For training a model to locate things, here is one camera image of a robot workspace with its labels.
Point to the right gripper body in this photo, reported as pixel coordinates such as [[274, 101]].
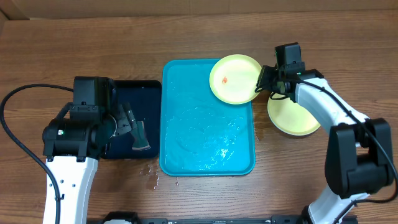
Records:
[[271, 83]]

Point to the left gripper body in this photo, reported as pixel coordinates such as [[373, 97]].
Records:
[[127, 121]]

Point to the yellow-green plate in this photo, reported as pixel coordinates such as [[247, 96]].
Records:
[[290, 117], [233, 79]]

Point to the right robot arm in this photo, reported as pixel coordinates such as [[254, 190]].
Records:
[[359, 159]]

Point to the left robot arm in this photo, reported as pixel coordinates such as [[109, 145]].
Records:
[[72, 148]]

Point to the black water tray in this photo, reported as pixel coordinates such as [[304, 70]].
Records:
[[144, 97]]

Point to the teal plastic tray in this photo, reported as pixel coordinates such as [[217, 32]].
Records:
[[201, 135]]

